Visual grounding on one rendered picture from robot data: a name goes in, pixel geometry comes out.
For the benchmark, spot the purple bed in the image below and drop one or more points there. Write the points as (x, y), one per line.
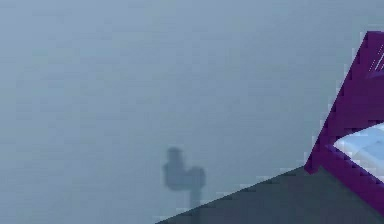
(353, 100)

